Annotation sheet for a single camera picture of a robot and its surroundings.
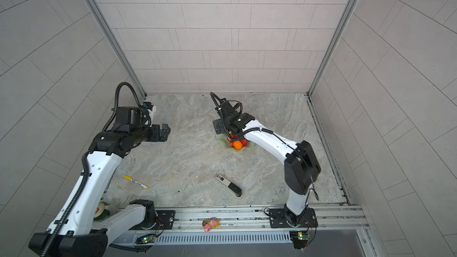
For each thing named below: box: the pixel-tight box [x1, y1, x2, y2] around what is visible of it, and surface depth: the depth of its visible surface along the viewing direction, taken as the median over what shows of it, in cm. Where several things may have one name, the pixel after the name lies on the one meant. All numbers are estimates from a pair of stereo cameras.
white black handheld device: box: [214, 173, 243, 200], surface depth 79 cm
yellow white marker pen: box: [123, 175, 150, 190], surface depth 81 cm
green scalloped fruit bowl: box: [216, 133, 255, 152], surface depth 93 cm
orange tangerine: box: [233, 140, 243, 150], surface depth 90 cm
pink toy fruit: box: [202, 217, 221, 233], surface depth 69 cm
